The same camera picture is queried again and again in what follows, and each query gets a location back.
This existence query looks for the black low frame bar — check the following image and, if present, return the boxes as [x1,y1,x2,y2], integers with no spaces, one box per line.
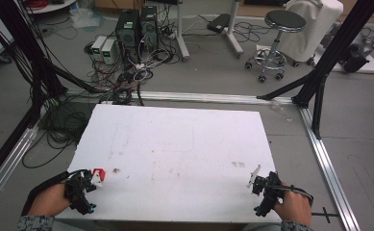
[0,105,37,192]

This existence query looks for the black frame post with cables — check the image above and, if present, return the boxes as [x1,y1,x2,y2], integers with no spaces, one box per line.
[0,0,67,99]

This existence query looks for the black right wrist strap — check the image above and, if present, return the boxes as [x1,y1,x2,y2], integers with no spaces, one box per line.
[272,184,314,206]

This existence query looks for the large black computer tower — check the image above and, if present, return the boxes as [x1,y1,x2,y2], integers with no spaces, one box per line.
[114,9,141,64]

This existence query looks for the small red block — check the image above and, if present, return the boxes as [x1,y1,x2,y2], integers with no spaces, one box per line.
[92,167,107,181]

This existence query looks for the aluminium rail beside cable pile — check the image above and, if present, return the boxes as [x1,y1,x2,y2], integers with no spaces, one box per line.
[0,124,40,217]

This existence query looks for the tangle of mixed cables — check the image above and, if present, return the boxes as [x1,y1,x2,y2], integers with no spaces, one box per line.
[84,47,177,107]

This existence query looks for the slim black computer tower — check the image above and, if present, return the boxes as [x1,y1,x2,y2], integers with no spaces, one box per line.
[138,5,160,53]

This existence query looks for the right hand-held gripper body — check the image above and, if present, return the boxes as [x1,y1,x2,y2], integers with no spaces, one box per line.
[251,170,287,218]

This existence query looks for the white desk leg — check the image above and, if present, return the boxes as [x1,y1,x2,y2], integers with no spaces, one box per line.
[224,0,245,59]
[174,0,190,63]

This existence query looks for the black cable pile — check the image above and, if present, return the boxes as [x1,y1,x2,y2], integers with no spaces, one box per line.
[21,101,90,169]

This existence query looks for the white floor board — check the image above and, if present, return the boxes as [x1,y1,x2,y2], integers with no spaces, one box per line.
[313,47,374,76]

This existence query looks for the red cable coil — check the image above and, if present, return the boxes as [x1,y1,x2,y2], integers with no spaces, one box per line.
[27,0,50,11]

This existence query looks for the black upright frame strut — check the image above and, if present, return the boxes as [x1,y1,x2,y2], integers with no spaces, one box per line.
[311,74,329,141]

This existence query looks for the flat black box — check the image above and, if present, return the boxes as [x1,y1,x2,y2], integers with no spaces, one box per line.
[206,13,232,35]

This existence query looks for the black round stool chrome base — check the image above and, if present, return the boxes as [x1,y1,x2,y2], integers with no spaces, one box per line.
[244,9,308,84]

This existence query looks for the black floor cables by stool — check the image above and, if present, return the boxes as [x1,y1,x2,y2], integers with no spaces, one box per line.
[232,20,273,44]

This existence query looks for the long crosswise aluminium rail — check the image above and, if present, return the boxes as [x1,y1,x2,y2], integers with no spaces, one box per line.
[64,90,295,106]

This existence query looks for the white cloth covered cart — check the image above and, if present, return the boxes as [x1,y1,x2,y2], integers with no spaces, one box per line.
[276,0,345,67]

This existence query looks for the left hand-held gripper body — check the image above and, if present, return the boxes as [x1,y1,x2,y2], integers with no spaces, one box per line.
[63,168,98,216]

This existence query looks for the round white table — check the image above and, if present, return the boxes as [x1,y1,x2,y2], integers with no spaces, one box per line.
[25,0,79,15]

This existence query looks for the person's right hand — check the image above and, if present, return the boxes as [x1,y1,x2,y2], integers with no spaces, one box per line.
[272,182,313,227]

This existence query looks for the black diagonal frame brace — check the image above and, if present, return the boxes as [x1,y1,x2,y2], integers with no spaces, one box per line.
[256,72,314,101]

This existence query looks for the black machine on white board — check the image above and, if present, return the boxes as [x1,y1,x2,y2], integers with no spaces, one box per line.
[341,36,374,74]

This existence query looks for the aluminium rail beside black strut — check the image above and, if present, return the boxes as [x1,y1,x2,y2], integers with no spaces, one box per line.
[297,105,362,231]

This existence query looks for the person's left hand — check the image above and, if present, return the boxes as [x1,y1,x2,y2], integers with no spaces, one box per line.
[27,182,72,218]

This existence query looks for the clear plastic bag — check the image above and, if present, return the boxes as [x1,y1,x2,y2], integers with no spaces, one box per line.
[68,7,103,31]

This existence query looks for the white bench power supply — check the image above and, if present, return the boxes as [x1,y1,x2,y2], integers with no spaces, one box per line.
[100,38,117,65]
[90,35,108,56]

